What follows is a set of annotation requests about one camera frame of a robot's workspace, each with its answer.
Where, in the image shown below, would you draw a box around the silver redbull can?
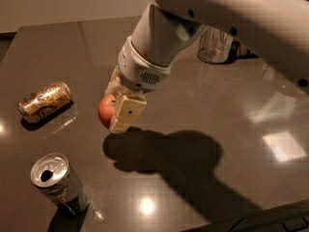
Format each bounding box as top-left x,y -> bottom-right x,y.
30,153 -> 90,216

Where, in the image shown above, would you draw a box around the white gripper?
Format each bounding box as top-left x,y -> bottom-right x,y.
104,37 -> 172,133

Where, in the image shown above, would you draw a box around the wire mesh cup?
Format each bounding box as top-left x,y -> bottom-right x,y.
197,26 -> 233,65

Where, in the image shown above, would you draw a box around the red apple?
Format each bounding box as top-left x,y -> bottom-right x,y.
98,95 -> 116,128

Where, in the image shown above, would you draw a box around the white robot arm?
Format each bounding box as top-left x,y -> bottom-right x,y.
98,0 -> 309,132

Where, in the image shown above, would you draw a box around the gold can lying sideways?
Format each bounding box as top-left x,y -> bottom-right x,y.
17,81 -> 72,124

